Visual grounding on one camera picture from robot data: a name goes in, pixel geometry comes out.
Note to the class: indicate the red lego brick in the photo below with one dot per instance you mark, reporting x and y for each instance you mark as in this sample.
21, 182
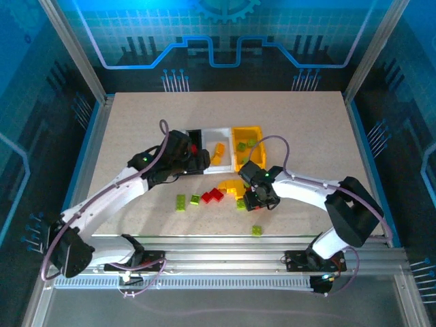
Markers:
217, 194
206, 197
194, 148

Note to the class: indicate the tall yellow orange lego brick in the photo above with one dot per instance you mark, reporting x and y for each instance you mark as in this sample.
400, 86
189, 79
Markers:
220, 150

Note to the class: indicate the long green lego plate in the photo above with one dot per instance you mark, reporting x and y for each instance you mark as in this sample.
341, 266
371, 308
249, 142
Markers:
181, 203

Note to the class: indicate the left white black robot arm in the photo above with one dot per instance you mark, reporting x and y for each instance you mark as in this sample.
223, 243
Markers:
109, 197

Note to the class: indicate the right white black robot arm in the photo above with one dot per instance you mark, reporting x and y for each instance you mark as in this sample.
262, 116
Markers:
299, 185

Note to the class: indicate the white plastic bin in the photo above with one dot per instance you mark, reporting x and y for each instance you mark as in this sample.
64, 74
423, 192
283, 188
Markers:
225, 164

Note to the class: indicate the black plastic bin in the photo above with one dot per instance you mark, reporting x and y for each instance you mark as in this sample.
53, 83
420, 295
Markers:
198, 136

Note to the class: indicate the yellow plastic bin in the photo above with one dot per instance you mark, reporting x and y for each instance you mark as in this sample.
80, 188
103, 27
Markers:
257, 133

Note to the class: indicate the blue table edge strip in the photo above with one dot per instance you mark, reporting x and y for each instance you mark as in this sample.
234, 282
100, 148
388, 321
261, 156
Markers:
77, 163
373, 163

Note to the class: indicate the black controller board with LEDs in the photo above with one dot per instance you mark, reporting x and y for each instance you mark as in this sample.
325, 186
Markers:
320, 286

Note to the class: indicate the white connector plug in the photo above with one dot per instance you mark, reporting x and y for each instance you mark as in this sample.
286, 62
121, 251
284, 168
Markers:
126, 277

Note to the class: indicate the aluminium frame cross rail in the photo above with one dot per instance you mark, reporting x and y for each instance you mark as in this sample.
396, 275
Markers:
221, 252

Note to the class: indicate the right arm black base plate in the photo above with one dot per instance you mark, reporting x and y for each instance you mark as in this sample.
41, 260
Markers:
296, 260

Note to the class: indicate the aluminium side rail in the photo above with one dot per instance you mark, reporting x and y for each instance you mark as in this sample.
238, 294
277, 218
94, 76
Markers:
95, 129

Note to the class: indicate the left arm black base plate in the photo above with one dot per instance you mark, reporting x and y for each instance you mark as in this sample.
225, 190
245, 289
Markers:
155, 257

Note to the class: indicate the aluminium upright post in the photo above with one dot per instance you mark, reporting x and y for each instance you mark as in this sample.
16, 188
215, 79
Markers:
373, 51
77, 51

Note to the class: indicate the aluminium lower frame rail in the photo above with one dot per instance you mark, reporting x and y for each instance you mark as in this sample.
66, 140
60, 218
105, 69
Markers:
410, 299
35, 306

